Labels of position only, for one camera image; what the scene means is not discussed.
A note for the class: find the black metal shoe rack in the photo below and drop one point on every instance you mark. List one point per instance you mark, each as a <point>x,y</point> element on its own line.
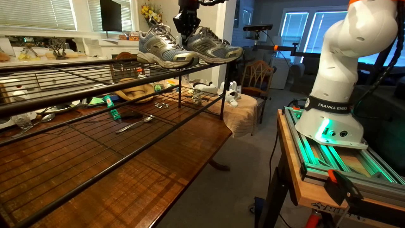
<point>25,106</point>

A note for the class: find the large black box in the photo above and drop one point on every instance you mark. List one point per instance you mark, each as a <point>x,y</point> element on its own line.
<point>379,127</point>

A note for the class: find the black bar camera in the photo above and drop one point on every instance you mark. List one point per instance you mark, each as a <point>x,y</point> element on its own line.
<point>257,27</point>

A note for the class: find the narrow window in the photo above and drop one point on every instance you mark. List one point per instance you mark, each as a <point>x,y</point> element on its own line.
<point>293,27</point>

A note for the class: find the black orange clamp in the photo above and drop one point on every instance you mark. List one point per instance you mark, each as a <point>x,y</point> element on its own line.
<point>343,188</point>

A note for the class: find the wide window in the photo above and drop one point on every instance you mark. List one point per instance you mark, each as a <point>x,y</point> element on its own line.
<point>322,32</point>

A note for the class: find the black flat screen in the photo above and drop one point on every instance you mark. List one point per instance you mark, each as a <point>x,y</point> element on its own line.
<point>110,14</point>

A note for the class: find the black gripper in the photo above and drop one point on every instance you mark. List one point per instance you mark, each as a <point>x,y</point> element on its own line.
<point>187,13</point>

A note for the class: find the wooden chair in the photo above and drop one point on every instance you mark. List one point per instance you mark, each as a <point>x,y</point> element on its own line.
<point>255,76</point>

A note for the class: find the wooden workbench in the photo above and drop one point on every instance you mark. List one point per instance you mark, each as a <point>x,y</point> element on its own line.
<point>305,192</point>

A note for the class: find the clear glass bead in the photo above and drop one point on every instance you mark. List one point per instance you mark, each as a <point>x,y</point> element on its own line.
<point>164,104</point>
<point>158,104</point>

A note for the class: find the yellow flower bouquet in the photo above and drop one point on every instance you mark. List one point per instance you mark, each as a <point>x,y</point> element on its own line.
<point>150,13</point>

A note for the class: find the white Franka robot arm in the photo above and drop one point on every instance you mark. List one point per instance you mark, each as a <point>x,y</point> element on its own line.
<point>336,76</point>

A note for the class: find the green tube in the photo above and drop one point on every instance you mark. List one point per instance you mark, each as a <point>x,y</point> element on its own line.
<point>111,108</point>

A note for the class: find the beige cloth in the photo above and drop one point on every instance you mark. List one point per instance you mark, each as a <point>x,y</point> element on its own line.
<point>240,116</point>

